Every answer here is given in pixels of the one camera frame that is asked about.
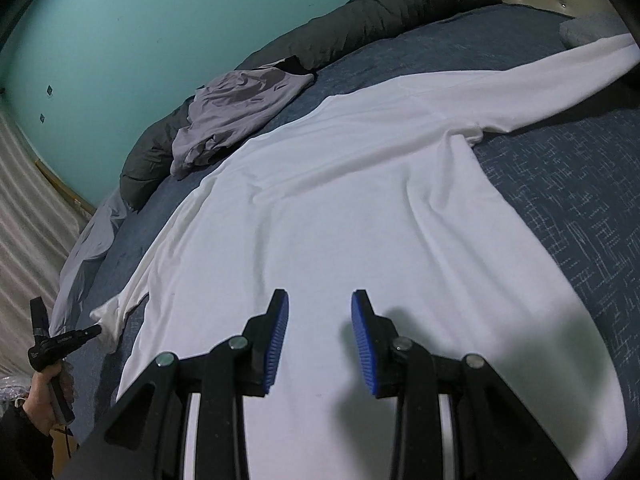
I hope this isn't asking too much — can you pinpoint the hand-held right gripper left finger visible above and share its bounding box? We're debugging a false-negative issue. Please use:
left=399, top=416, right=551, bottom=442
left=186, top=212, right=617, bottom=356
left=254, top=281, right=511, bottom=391
left=55, top=288, right=290, bottom=480

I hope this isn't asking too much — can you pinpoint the person's left forearm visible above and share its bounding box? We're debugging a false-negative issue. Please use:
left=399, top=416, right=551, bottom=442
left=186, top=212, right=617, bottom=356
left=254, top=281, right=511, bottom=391
left=0, top=402, right=53, bottom=480

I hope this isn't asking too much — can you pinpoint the beige striped curtain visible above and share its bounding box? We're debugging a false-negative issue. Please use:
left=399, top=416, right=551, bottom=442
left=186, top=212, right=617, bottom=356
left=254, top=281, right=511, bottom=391
left=0, top=110, right=93, bottom=381

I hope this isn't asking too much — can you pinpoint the lilac grey garment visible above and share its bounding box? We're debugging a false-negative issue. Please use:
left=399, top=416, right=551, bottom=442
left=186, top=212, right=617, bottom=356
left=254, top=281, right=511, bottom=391
left=171, top=69, right=316, bottom=180

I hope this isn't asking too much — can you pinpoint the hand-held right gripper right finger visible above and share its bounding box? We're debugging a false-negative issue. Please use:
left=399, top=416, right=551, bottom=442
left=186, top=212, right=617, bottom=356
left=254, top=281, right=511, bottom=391
left=351, top=289, right=576, bottom=480

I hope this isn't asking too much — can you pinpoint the light grey bed sheet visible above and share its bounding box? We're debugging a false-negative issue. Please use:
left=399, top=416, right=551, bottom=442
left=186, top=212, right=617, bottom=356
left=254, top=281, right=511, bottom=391
left=50, top=192, right=128, bottom=333

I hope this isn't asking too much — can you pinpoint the bed with blue sheet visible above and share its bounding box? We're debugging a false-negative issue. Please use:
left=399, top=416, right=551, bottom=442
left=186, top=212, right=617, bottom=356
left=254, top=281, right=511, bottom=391
left=50, top=2, right=640, bottom=461

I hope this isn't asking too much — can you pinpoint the person's left hand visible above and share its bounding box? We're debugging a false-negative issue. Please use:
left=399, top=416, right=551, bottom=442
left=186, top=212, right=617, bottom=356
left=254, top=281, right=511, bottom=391
left=22, top=365, right=76, bottom=436

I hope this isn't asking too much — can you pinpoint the white long-sleeve shirt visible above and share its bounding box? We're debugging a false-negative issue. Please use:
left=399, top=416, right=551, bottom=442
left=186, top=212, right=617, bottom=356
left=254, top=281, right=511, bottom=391
left=90, top=32, right=640, bottom=480

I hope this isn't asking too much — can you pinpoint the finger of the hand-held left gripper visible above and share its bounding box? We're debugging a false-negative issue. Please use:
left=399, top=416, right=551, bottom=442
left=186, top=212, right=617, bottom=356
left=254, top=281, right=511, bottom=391
left=60, top=324, right=102, bottom=353

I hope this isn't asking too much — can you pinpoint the crumpled plastic packaging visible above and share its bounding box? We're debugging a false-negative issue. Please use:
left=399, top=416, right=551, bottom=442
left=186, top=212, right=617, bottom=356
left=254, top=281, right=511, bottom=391
left=0, top=375, right=36, bottom=406

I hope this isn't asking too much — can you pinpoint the dark grey rolled duvet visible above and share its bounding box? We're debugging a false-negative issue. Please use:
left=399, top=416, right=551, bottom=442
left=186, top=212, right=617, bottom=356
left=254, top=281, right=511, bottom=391
left=119, top=0, right=506, bottom=211

